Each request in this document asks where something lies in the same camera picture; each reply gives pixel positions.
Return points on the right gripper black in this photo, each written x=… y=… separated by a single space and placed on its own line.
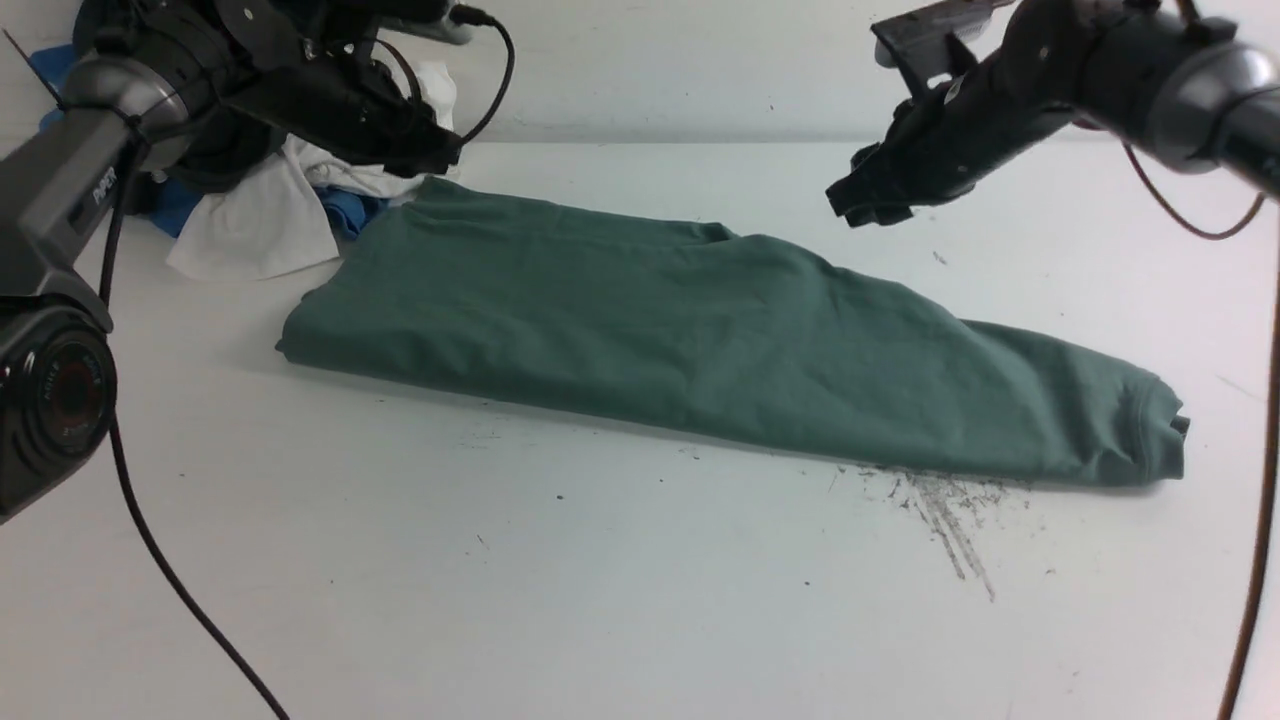
x=938 y=149

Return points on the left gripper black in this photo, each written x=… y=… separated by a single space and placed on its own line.
x=354 y=112

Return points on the green long-sleeved shirt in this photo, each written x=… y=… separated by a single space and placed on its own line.
x=688 y=326

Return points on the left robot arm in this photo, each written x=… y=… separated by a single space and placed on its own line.
x=133 y=105

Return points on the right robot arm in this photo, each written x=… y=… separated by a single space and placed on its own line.
x=1179 y=87

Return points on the blue garment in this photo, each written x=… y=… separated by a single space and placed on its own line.
x=169 y=204

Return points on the dark green-black garment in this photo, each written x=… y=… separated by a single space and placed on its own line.
x=226 y=149

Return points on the white garment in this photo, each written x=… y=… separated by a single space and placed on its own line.
x=272 y=223

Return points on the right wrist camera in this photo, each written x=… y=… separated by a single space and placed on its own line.
x=930 y=42

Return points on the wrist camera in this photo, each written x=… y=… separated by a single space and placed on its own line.
x=446 y=22
x=930 y=42

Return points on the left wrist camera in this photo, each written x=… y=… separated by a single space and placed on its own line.
x=446 y=22

